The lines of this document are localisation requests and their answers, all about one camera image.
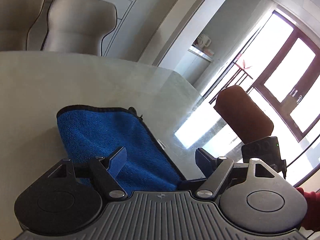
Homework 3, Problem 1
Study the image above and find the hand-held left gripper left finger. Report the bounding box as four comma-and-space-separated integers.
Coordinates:
46, 147, 128, 200

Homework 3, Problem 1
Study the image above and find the person's right forearm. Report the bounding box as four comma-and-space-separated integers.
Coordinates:
296, 187, 320, 232

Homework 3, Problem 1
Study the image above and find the brown chair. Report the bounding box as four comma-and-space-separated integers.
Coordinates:
213, 85, 274, 144

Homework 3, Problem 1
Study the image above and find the beige dining chair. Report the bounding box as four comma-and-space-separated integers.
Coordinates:
0, 0, 47, 51
41, 0, 118, 56

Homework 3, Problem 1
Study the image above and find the small kettle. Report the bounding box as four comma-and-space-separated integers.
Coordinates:
197, 33, 212, 49

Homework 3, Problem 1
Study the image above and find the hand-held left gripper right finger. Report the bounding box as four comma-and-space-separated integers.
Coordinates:
194, 147, 278, 200

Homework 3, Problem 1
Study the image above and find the brown framed glass door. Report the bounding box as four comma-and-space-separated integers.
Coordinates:
250, 10, 320, 142

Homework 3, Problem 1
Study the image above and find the blue and grey towel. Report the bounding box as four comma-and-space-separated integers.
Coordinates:
56, 105, 207, 192

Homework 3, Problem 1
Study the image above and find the white side counter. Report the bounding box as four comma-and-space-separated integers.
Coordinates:
180, 45, 215, 80

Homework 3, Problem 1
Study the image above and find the white sideboard cabinet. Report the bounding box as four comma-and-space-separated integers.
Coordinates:
75, 0, 133, 57

